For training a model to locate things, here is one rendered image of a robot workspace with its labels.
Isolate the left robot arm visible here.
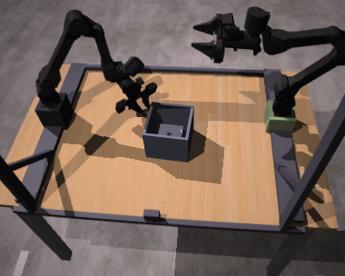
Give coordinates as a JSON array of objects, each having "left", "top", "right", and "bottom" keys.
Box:
[{"left": 35, "top": 10, "right": 144, "bottom": 108}]

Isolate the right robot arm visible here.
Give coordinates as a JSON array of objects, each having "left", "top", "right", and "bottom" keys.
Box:
[{"left": 222, "top": 6, "right": 345, "bottom": 117}]

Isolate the white flat plate with hole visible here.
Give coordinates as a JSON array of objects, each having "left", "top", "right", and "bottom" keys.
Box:
[{"left": 158, "top": 123, "right": 183, "bottom": 137}]

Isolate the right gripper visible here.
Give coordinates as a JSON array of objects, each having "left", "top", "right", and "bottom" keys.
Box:
[{"left": 192, "top": 14, "right": 243, "bottom": 64}]

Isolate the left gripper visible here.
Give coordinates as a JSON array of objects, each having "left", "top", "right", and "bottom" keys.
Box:
[{"left": 115, "top": 79, "right": 158, "bottom": 116}]

